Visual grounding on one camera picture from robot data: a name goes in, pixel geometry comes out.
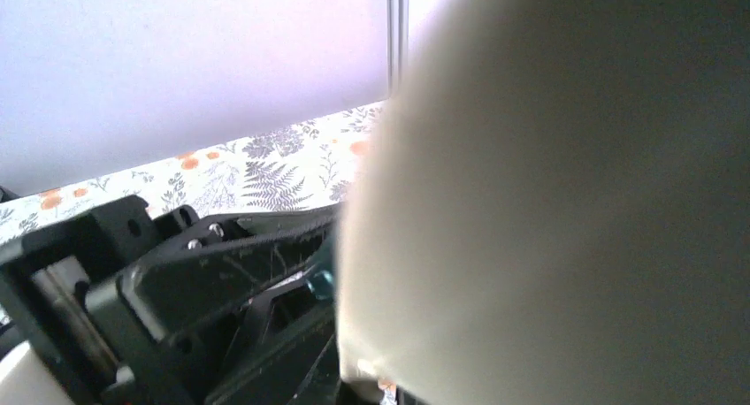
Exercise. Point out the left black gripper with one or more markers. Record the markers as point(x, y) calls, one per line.
point(104, 305)

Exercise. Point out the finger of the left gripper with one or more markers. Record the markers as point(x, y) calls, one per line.
point(281, 340)

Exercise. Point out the beige phone case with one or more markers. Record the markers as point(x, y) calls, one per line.
point(554, 209)

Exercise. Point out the floral table mat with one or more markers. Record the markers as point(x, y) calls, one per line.
point(303, 165)

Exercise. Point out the aluminium rail frame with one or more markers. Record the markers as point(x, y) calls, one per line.
point(397, 42)

